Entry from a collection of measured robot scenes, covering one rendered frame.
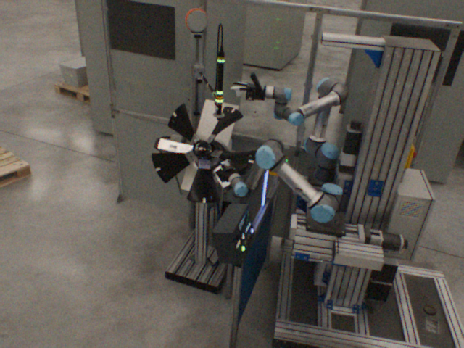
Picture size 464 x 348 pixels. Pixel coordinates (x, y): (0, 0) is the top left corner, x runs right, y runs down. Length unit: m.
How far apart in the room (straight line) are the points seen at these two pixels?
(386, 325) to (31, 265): 2.76
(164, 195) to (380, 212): 2.19
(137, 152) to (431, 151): 3.24
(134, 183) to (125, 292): 1.21
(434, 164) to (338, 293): 2.62
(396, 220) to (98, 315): 2.15
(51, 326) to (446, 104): 4.25
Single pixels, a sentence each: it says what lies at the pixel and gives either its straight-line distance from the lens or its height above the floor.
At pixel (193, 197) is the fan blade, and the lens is 2.70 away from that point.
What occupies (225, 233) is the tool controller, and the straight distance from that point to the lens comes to 1.98.
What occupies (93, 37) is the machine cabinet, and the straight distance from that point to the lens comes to 5.32.
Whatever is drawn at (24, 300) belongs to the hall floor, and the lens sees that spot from 3.60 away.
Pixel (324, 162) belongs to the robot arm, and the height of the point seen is 1.18.
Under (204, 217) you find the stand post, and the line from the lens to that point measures 3.21.
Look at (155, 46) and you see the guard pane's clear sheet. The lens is 3.54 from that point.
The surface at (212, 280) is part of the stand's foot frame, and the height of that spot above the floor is 0.08.
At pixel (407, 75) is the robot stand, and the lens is 2.32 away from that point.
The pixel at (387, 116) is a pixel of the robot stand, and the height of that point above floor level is 1.67.
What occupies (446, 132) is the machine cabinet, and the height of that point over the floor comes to 0.68.
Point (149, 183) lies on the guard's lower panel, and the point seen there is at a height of 0.28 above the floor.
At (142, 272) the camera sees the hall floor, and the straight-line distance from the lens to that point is 3.58.
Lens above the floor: 2.50
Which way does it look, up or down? 31 degrees down
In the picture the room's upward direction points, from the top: 4 degrees clockwise
